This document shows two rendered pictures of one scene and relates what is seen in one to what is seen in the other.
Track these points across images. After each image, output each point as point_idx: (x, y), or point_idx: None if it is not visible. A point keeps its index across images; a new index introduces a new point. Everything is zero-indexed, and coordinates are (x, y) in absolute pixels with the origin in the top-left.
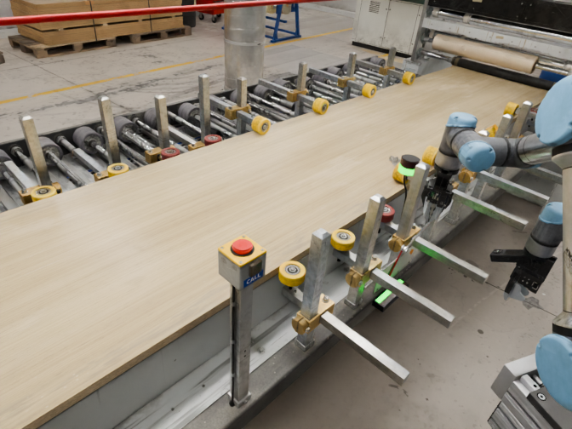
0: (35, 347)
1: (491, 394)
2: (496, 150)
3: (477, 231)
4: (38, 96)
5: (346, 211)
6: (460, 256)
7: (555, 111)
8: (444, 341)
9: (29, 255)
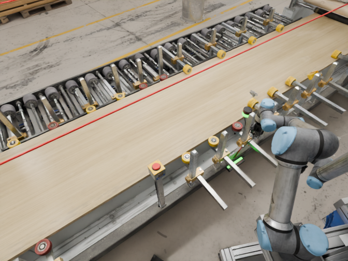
0: (89, 182)
1: None
2: (277, 123)
3: None
4: (88, 25)
5: (218, 125)
6: None
7: (276, 141)
8: (271, 175)
9: (86, 141)
